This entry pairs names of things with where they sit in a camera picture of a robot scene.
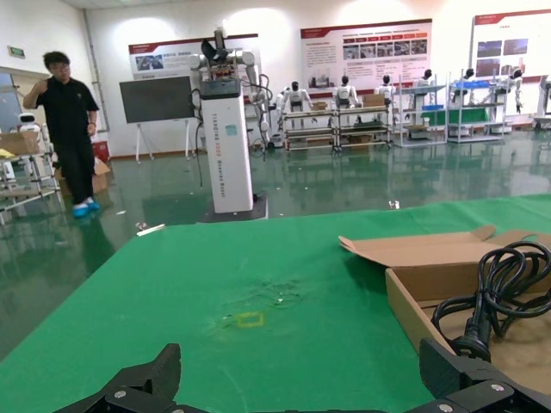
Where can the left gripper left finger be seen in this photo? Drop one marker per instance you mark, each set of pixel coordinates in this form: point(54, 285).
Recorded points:
point(146, 383)

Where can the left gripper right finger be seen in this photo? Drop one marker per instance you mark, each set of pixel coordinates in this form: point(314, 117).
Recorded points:
point(469, 383)

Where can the open brown cardboard box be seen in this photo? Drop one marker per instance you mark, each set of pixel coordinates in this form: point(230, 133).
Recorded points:
point(430, 275)

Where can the open cardboard floor box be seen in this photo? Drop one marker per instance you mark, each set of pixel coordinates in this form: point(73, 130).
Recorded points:
point(101, 176)

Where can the red box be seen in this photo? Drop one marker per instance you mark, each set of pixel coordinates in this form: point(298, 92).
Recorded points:
point(100, 150)

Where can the cardboard box on rack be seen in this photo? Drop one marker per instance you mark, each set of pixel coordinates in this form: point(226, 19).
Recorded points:
point(320, 106)
point(17, 144)
point(373, 100)

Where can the green table cloth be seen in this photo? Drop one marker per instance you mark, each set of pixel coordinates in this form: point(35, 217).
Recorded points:
point(172, 279)

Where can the yellow tape square outline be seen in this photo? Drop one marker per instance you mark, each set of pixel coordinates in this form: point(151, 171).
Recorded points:
point(239, 322)

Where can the white strip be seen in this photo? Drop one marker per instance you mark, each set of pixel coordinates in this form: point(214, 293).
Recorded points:
point(150, 230)

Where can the clear wrinkled tape patch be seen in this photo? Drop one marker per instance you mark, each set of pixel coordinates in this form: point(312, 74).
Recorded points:
point(280, 297)

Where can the white pipe rack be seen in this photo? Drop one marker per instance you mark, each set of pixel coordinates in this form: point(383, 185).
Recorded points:
point(26, 193)
point(473, 92)
point(310, 114)
point(363, 112)
point(419, 89)

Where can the blue plastic bin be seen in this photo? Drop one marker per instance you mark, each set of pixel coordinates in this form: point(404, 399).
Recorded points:
point(434, 107)
point(467, 84)

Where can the person in black clothes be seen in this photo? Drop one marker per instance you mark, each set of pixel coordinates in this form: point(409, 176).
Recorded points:
point(69, 112)

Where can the black display on stand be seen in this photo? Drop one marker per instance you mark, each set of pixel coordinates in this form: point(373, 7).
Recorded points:
point(155, 99)

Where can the small white round robot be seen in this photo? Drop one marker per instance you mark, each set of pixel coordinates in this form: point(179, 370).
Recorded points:
point(29, 120)

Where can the white black humanoid robot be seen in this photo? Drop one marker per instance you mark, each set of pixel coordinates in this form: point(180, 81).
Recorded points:
point(426, 75)
point(344, 92)
point(385, 88)
point(295, 96)
point(516, 71)
point(469, 73)

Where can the green exit sign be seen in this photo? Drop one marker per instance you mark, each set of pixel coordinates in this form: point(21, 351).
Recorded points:
point(16, 52)

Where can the white pedestal robot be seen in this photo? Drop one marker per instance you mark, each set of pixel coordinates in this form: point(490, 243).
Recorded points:
point(226, 150)

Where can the wall poster with red header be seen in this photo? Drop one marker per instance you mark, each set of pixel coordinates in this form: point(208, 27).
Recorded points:
point(172, 56)
point(534, 30)
point(327, 60)

